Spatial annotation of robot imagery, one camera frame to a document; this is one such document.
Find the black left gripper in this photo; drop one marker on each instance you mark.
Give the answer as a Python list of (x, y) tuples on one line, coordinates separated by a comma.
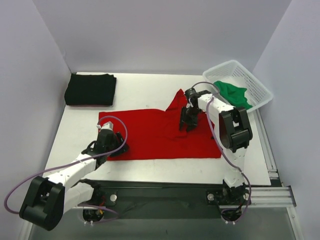
[(115, 144)]

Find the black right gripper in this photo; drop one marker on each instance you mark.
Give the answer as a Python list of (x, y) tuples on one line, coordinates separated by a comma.
[(188, 119)]

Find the red t shirt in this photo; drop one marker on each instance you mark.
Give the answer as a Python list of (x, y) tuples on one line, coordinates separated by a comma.
[(155, 134)]

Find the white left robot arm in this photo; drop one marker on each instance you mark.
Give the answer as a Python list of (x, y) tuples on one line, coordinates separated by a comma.
[(49, 198)]

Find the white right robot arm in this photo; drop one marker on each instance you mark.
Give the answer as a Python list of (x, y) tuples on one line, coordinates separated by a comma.
[(230, 128)]

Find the green t shirt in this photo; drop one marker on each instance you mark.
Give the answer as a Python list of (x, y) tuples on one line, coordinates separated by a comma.
[(233, 94)]

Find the folded black t shirt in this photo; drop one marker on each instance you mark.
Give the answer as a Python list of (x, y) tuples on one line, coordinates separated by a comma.
[(90, 90)]

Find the white plastic basket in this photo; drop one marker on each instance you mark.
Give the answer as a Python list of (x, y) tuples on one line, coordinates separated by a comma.
[(234, 73)]

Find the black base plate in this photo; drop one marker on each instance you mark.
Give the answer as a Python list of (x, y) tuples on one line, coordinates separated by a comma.
[(165, 201)]

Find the aluminium frame rail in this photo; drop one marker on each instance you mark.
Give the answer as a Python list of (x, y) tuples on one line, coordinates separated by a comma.
[(272, 197)]

